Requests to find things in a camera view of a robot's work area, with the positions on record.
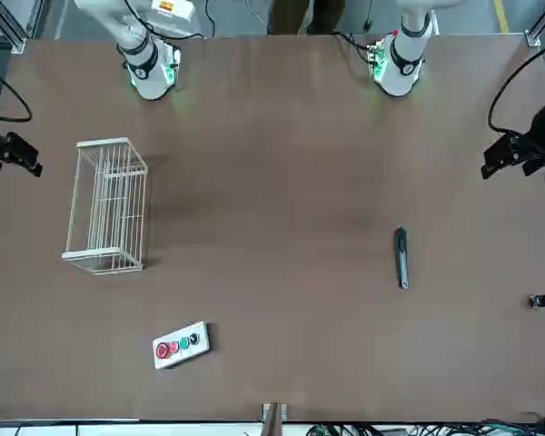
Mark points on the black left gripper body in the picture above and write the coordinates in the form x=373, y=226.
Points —
x=540, y=136

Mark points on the white push-button control box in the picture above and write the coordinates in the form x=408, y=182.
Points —
x=195, y=352

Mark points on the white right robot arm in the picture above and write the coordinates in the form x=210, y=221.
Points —
x=147, y=82

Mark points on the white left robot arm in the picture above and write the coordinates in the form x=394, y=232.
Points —
x=402, y=77

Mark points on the aluminium frame post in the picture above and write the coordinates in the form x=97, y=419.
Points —
x=274, y=418
x=13, y=36
x=538, y=32

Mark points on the white box with yellow label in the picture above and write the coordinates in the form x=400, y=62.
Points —
x=172, y=9

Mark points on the person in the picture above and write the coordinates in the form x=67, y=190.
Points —
x=290, y=16

